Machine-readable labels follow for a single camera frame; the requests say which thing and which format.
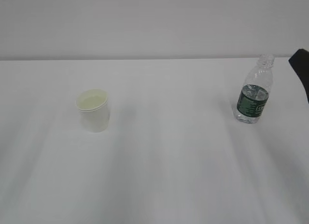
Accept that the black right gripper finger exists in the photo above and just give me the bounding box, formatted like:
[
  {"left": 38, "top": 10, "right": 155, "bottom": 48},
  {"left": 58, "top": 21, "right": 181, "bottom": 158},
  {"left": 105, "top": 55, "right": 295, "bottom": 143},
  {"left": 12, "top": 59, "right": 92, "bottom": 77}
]
[{"left": 288, "top": 49, "right": 309, "bottom": 101}]

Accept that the clear water bottle green label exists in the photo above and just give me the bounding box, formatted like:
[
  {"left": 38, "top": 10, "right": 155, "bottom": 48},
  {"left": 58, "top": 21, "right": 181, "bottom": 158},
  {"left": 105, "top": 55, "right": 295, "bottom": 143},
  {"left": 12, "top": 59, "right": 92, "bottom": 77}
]
[{"left": 234, "top": 54, "right": 275, "bottom": 124}]

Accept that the white paper cup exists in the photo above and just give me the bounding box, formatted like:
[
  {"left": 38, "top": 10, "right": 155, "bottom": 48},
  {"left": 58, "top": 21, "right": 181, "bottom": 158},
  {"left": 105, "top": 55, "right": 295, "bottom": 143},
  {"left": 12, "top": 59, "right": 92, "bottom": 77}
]
[{"left": 75, "top": 89, "right": 110, "bottom": 133}]

